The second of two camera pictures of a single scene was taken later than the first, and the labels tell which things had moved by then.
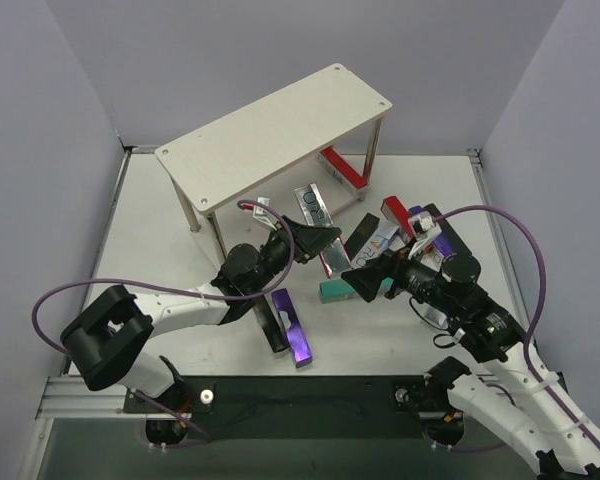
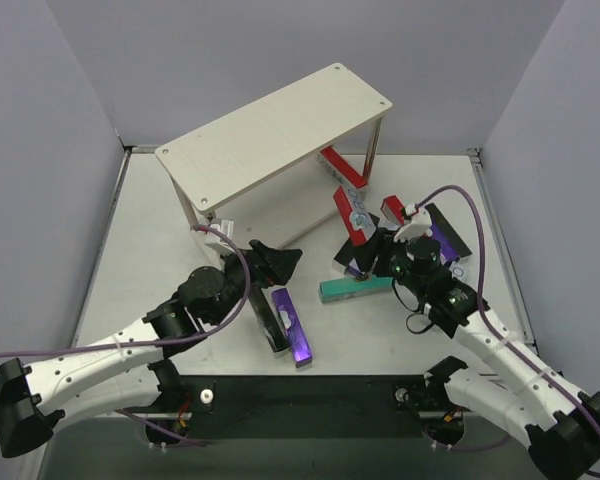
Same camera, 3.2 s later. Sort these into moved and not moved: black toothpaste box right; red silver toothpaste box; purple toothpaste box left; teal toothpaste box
Moved: red silver toothpaste box
Not moved: purple toothpaste box left; black toothpaste box right; teal toothpaste box
